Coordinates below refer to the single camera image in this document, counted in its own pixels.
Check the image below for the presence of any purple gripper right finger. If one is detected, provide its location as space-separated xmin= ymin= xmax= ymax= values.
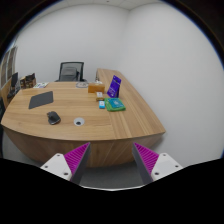
xmin=132 ymin=142 xmax=182 ymax=185

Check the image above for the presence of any grey mesh office chair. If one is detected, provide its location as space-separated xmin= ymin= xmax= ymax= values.
xmin=57 ymin=62 xmax=86 ymax=82

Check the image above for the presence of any small beige box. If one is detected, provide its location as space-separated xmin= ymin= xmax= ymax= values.
xmin=96 ymin=92 xmax=104 ymax=101

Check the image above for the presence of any dark grey computer mouse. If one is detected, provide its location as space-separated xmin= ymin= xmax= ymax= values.
xmin=47 ymin=111 xmax=61 ymax=125

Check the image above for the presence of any brown cardboard box stack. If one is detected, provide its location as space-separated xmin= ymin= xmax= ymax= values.
xmin=20 ymin=73 xmax=36 ymax=89

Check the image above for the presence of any small blue white box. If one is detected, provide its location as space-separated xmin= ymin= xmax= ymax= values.
xmin=99 ymin=101 xmax=105 ymax=109

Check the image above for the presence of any orange cardboard box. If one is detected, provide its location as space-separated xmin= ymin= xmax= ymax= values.
xmin=88 ymin=83 xmax=105 ymax=93

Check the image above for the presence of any colourful printed sheet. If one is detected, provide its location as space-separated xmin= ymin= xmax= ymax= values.
xmin=33 ymin=82 xmax=49 ymax=88

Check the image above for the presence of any wooden office desk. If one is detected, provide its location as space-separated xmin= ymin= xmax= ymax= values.
xmin=1 ymin=78 xmax=165 ymax=167

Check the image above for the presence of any wooden wall shelf cabinet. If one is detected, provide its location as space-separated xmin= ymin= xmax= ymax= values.
xmin=0 ymin=46 xmax=18 ymax=107

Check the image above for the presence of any purple standing card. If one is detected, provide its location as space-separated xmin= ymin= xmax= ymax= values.
xmin=107 ymin=76 xmax=121 ymax=98

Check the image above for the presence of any dark grey mouse pad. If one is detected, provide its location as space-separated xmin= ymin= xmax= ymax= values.
xmin=29 ymin=91 xmax=54 ymax=109

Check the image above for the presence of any black side chair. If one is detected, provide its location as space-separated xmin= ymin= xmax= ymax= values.
xmin=7 ymin=73 xmax=19 ymax=99

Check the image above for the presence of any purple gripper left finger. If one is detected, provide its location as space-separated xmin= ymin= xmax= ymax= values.
xmin=41 ymin=143 xmax=91 ymax=185

